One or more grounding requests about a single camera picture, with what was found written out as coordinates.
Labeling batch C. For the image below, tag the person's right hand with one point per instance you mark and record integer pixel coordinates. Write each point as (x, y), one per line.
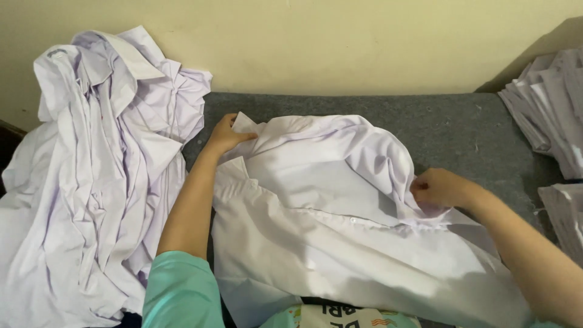
(441, 187)

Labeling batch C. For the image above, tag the person's left hand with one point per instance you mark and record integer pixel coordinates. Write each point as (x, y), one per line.
(224, 136)

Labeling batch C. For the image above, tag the person's right fingers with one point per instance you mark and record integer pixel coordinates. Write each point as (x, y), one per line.
(419, 190)

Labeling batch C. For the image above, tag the white button shirt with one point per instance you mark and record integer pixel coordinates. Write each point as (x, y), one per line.
(328, 218)

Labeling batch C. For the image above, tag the grey felt mat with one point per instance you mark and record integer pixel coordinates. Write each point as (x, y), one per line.
(455, 132)

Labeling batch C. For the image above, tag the folded white shirt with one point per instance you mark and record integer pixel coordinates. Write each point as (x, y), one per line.
(564, 214)

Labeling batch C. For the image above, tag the stack of folded white shirts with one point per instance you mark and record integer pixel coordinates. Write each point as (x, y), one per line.
(551, 109)

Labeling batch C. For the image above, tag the teal printed t-shirt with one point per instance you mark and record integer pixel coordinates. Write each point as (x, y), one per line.
(182, 296)

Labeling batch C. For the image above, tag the heap of white shirts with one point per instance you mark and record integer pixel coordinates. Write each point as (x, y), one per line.
(91, 182)

